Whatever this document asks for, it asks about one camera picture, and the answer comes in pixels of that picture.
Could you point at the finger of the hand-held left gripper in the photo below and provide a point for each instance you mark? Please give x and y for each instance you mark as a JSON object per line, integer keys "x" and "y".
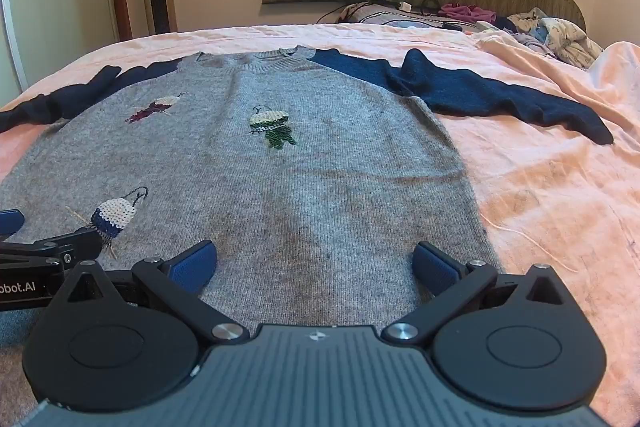
{"x": 10, "y": 222}
{"x": 85, "y": 244}

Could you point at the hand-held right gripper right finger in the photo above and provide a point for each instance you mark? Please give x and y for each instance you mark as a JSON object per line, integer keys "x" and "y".
{"x": 435, "y": 267}

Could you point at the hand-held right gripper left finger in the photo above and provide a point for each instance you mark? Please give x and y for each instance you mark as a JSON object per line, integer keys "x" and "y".
{"x": 192, "y": 264}

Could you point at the grey sweater with navy sleeves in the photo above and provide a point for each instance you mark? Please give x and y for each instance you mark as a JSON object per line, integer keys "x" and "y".
{"x": 300, "y": 207}

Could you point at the pile of patterned clothes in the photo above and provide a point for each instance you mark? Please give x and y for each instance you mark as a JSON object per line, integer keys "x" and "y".
{"x": 565, "y": 37}

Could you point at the pink bed blanket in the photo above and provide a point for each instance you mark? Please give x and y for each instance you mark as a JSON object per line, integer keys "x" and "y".
{"x": 550, "y": 207}

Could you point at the white floral wardrobe door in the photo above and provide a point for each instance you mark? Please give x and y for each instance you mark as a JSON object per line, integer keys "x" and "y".
{"x": 60, "y": 7}

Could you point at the small black device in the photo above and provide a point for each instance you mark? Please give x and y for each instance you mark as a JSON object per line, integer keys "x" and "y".
{"x": 450, "y": 26}

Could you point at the purple cloth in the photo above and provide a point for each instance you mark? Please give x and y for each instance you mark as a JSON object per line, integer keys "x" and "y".
{"x": 467, "y": 13}

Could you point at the white charger plug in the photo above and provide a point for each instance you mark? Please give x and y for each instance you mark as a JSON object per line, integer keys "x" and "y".
{"x": 405, "y": 6}

